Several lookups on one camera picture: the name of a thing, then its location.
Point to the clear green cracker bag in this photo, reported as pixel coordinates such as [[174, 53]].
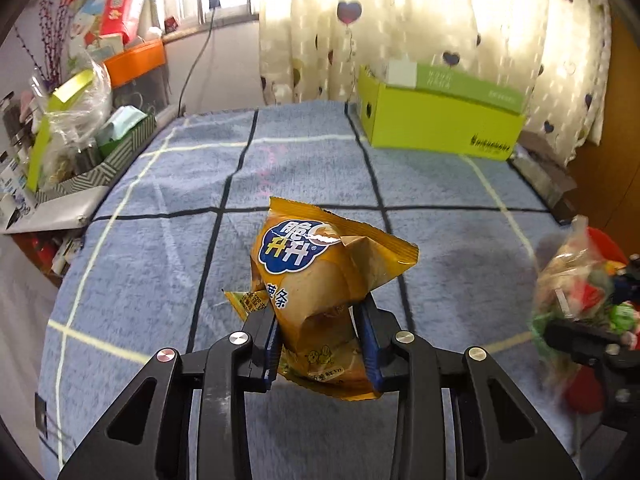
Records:
[[576, 285]]

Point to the heart pattern curtain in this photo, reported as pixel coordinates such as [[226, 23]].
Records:
[[554, 53]]

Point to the purple dried flower branches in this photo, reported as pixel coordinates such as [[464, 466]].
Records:
[[53, 22]]

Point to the brown checkered cloth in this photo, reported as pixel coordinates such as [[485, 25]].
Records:
[[534, 146]]

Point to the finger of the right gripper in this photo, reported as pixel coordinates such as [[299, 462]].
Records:
[[591, 346]]

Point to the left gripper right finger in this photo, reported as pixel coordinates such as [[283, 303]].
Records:
[[399, 361]]

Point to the black binder clip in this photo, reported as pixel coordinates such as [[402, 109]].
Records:
[[41, 416]]

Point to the patterned storage tray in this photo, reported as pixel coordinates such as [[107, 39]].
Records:
[[114, 164]]

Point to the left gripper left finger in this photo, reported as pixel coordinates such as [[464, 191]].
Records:
[[245, 361]]

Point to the blue plaid tablecloth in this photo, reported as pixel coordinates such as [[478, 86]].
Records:
[[176, 232]]

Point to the clear plastic bag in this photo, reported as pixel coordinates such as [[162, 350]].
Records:
[[71, 115]]

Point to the wooden wardrobe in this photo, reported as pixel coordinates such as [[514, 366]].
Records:
[[607, 175]]

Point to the orange box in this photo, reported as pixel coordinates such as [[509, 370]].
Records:
[[134, 63]]

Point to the yellow chip bag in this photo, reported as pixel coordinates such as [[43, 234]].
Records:
[[311, 266]]

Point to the white side table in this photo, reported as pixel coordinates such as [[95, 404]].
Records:
[[69, 212]]

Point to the green cardboard box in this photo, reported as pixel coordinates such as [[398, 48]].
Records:
[[447, 111]]

